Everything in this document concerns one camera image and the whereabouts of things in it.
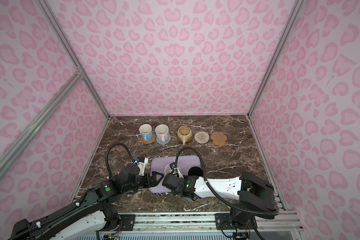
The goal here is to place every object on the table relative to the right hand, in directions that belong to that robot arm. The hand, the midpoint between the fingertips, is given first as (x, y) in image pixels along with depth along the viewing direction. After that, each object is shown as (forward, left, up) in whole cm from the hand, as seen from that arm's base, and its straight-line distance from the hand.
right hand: (175, 183), depth 81 cm
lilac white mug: (+7, +5, +2) cm, 8 cm away
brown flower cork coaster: (+34, -28, -7) cm, 45 cm away
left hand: (+1, +7, +9) cm, 11 cm away
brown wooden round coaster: (+25, -5, +1) cm, 26 cm away
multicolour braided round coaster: (+34, -16, -6) cm, 38 cm away
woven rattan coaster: (+32, +18, -5) cm, 37 cm away
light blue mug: (+32, +21, +4) cm, 38 cm away
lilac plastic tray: (+14, +12, -7) cm, 20 cm away
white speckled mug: (+35, +12, 0) cm, 37 cm away
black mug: (+5, -11, +5) cm, 13 cm away
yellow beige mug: (+33, -4, -1) cm, 34 cm away
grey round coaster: (+28, +10, -4) cm, 30 cm away
